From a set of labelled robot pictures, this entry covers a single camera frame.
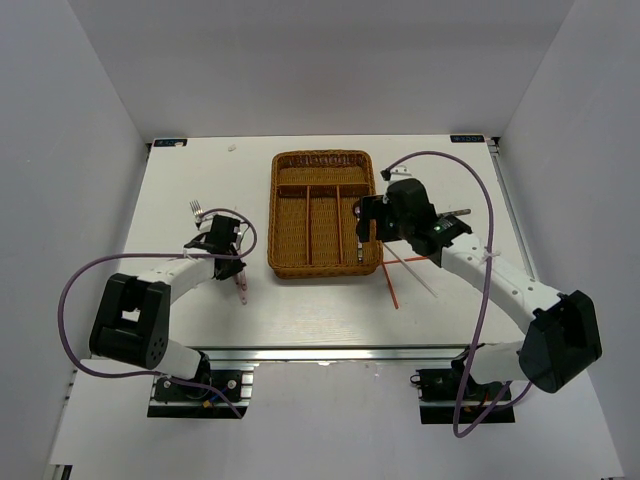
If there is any dark-handled steel spoon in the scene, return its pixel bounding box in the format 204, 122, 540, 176
353, 203, 364, 264

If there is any white chopstick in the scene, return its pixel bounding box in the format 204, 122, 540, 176
383, 244, 438, 298

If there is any wicker cutlery tray basket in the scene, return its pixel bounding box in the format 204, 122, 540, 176
267, 150, 383, 280

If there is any blue corner label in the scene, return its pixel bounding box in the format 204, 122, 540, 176
449, 134, 486, 143
153, 138, 188, 148

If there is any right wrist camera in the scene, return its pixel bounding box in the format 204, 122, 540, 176
381, 166, 413, 184

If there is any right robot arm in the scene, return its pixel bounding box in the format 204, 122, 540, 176
354, 178, 602, 399

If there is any pink-handled fork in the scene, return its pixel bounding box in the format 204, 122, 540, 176
189, 200, 213, 228

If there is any right blue corner label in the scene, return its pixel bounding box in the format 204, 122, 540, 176
449, 134, 486, 143

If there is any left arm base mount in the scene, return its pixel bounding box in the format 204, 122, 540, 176
147, 367, 254, 420

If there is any left blue corner label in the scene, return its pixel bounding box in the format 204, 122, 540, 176
153, 138, 188, 148

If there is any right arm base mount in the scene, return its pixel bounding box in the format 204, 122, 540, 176
410, 369, 515, 425

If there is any pink-handled spoon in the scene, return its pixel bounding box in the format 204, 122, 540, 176
233, 271, 248, 305

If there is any orange chopstick long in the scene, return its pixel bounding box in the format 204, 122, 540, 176
383, 256, 428, 264

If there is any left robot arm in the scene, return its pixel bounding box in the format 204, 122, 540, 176
89, 214, 246, 399

